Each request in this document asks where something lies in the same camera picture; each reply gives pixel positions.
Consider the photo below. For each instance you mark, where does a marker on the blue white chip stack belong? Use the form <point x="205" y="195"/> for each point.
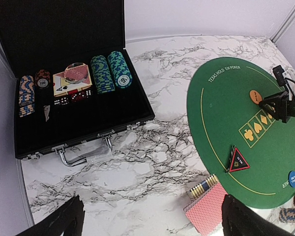
<point x="287" y="215"/>

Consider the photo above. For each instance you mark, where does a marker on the clear dealer button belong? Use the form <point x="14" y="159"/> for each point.
<point x="76" y="72"/>

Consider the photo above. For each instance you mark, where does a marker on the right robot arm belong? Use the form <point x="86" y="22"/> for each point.
<point x="291" y="105"/>

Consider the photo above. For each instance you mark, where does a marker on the boxed playing card deck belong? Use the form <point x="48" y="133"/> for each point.
<point x="62" y="87"/>

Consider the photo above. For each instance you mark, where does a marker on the blue small blind button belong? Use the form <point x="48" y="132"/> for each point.
<point x="291" y="179"/>

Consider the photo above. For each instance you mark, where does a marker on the red dice row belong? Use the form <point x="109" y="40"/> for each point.
<point x="80" y="98"/>

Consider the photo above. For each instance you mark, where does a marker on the black poker chip case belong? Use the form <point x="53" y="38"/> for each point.
<point x="51" y="35"/>

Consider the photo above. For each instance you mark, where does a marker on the black red triangle marker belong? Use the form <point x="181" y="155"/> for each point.
<point x="237" y="162"/>

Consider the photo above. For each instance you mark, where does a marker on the brown 100 chip stack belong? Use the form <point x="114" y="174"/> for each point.
<point x="42" y="79"/>

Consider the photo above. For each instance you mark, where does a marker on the blue tan chip row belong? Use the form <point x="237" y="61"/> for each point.
<point x="26" y="96"/>

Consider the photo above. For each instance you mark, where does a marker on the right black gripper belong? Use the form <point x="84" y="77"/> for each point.
<point x="276" y="106"/>

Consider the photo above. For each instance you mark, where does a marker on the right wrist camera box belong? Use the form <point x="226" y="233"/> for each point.
<point x="278" y="73"/>

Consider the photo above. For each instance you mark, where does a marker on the round green poker mat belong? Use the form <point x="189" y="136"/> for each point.
<point x="251" y="153"/>

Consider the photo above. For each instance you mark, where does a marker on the red back card deck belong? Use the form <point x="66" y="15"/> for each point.
<point x="205" y="210"/>

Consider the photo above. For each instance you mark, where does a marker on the right aluminium frame post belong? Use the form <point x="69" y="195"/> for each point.
<point x="284" y="26"/>

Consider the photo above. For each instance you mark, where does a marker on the orange big blind button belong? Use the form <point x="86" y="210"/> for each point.
<point x="255" y="97"/>

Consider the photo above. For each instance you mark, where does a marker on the teal 50 chip row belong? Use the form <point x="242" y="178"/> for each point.
<point x="119" y="69"/>

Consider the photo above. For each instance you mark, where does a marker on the dark green chip row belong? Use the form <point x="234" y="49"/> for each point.
<point x="102" y="76"/>

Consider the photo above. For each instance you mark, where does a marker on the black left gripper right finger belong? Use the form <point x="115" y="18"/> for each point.
<point x="239" y="220"/>

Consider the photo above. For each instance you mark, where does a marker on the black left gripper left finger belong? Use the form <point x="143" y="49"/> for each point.
<point x="67" y="220"/>

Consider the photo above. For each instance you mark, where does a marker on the small case keys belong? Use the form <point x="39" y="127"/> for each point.
<point x="46" y="110"/>

